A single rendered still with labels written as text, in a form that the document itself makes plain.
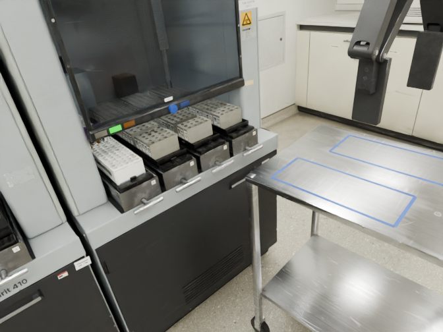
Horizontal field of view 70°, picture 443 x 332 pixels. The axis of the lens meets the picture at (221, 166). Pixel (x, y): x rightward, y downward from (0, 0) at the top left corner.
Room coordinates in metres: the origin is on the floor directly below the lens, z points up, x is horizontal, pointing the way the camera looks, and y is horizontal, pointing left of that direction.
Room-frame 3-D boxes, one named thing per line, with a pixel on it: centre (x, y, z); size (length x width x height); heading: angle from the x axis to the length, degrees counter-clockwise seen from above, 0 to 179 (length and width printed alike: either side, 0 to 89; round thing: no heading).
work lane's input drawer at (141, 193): (1.08, 0.45, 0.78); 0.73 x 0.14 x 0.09; 37
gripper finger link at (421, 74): (0.40, -0.27, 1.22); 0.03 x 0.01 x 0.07; 37
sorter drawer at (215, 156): (1.26, 0.21, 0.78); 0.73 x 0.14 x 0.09; 37
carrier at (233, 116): (1.17, -0.05, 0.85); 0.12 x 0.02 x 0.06; 126
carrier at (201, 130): (1.08, 0.07, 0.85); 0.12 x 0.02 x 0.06; 126
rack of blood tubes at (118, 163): (0.97, 0.37, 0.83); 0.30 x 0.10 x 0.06; 37
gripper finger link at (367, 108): (0.32, -0.16, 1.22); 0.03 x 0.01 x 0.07; 37
